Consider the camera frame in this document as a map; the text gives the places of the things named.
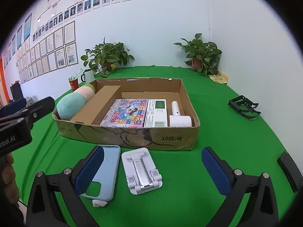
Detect light blue phone case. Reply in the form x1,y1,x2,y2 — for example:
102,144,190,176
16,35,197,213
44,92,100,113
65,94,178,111
82,145,121,202

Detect red paper cup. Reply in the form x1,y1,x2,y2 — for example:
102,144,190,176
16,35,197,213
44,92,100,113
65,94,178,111
68,69,84,92

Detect pastel plush pillow toy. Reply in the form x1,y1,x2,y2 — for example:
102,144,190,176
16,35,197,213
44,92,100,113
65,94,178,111
56,84,95,120

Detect framed certificates on wall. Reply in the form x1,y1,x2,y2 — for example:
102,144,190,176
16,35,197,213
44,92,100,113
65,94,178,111
1,17,81,87

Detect person left hand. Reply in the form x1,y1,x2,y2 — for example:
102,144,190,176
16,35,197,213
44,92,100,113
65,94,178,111
1,153,20,204

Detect black flat object table edge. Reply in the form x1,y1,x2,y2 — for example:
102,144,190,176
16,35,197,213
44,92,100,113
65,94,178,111
277,150,302,193

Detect right potted green plant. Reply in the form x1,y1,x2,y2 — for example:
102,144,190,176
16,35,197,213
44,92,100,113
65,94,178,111
174,33,222,76

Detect potted green plant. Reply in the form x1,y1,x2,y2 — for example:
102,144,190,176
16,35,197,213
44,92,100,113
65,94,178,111
174,33,222,76
81,38,135,78

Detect left potted green plant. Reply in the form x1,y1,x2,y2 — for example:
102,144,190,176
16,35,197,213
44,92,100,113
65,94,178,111
81,38,135,78

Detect cardboard divider panel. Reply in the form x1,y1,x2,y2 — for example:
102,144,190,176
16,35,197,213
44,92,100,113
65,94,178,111
70,86,122,125

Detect white handheld device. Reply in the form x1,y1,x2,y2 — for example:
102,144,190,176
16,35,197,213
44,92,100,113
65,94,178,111
169,101,192,128

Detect white green medicine box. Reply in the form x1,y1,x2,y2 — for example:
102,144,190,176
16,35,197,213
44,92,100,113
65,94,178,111
144,99,168,128

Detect small white paper scrap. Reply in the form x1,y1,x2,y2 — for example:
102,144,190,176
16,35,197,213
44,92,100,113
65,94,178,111
92,199,108,208

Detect white folding phone stand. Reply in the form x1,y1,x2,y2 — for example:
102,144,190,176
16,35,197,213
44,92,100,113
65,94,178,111
121,148,163,195

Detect green table cloth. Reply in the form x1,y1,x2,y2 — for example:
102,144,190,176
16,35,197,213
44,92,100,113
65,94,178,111
13,66,296,226

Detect brown cardboard box tray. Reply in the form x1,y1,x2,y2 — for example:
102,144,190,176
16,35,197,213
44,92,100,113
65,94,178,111
52,78,200,151

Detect black folding bracket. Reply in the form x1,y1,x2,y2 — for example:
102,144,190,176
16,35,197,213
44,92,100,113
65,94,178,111
228,95,261,119

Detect colourful board game box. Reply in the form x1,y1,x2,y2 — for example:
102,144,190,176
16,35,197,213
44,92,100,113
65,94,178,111
100,99,148,128

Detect portrait photo row on wall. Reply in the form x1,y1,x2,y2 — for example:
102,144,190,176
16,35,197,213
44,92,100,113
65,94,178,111
32,0,130,42

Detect white enamel mug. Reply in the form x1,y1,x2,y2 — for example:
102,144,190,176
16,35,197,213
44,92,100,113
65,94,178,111
81,69,95,84

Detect yellow paper under plant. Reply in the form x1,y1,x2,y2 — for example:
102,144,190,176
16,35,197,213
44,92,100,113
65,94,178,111
209,72,229,84

